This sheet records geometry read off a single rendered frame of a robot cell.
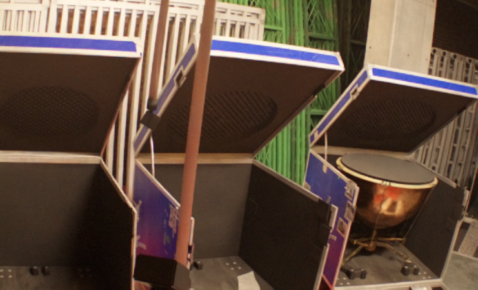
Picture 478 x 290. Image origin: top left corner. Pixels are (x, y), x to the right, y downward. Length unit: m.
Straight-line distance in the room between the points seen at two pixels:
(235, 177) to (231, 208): 0.24
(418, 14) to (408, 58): 0.46
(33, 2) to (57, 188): 1.50
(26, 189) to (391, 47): 3.25
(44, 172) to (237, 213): 1.46
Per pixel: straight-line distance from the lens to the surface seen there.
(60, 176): 3.10
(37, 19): 3.80
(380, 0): 4.59
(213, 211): 3.51
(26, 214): 3.18
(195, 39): 2.32
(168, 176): 3.28
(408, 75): 3.39
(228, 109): 2.96
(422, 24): 4.79
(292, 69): 2.64
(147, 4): 4.03
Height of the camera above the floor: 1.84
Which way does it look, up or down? 12 degrees down
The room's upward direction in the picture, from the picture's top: 8 degrees clockwise
